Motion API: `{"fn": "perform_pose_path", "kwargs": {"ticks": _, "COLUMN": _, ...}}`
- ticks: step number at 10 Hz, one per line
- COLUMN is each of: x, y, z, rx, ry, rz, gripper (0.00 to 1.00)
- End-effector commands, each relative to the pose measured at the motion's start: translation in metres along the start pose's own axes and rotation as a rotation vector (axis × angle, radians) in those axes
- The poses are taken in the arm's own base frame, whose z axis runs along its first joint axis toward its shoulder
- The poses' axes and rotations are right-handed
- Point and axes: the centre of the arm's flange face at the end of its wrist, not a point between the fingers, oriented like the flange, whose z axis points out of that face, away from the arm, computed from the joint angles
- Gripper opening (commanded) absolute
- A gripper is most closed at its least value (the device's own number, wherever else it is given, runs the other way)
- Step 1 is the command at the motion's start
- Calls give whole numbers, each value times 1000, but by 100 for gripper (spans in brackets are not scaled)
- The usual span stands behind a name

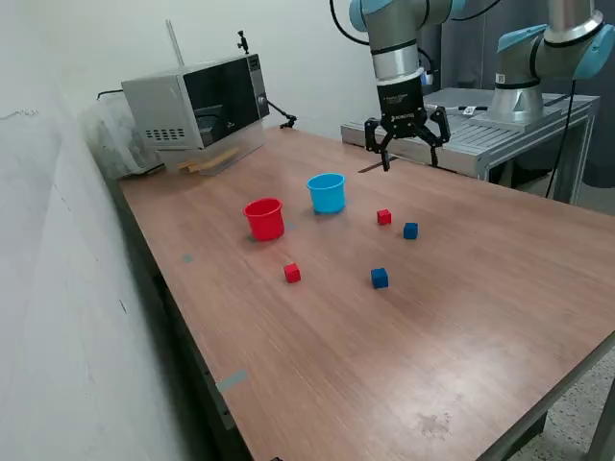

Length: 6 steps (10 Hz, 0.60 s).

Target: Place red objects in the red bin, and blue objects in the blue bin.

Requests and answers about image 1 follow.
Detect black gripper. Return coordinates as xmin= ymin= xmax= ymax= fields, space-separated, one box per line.
xmin=363 ymin=75 xmax=453 ymax=173

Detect flat metal strip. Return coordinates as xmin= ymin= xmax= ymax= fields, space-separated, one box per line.
xmin=357 ymin=156 xmax=400 ymax=175

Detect aluminium robot mounting table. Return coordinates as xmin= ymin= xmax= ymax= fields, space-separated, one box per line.
xmin=339 ymin=86 xmax=602 ymax=206

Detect grey curtain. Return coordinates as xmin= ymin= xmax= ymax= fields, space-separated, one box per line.
xmin=417 ymin=0 xmax=615 ymax=188

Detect blue plastic cup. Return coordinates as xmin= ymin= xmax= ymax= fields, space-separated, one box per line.
xmin=307 ymin=173 xmax=347 ymax=215

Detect clear acrylic box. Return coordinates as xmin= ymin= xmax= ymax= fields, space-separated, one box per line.
xmin=156 ymin=119 xmax=268 ymax=178

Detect red plastic cup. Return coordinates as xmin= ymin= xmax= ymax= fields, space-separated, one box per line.
xmin=242 ymin=197 xmax=285 ymax=242

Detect light wooden sticks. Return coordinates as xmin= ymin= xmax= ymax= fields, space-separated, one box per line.
xmin=178 ymin=147 xmax=240 ymax=174

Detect white thin rod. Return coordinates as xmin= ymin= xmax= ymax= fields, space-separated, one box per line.
xmin=165 ymin=18 xmax=186 ymax=68

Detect silver microwave oven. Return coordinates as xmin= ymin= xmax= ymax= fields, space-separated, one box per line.
xmin=120 ymin=53 xmax=271 ymax=151

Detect translucent plastic storage container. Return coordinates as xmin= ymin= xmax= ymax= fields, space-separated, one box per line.
xmin=79 ymin=93 xmax=167 ymax=182

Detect long grey tape strip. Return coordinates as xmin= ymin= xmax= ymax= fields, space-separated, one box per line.
xmin=215 ymin=368 xmax=249 ymax=394

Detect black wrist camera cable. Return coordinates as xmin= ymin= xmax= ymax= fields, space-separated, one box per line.
xmin=329 ymin=0 xmax=504 ymax=68

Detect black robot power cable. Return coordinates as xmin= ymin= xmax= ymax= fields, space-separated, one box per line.
xmin=544 ymin=79 xmax=580 ymax=199

